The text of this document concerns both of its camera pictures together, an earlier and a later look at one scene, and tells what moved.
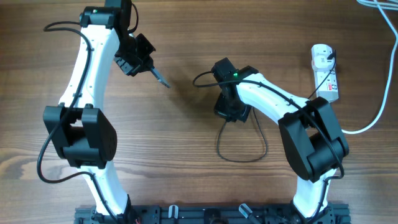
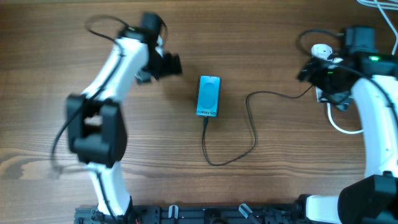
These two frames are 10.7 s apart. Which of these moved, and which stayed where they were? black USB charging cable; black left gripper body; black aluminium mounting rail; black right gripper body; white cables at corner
Moved: black right gripper body; black USB charging cable; black left gripper body
Stayed: white cables at corner; black aluminium mounting rail
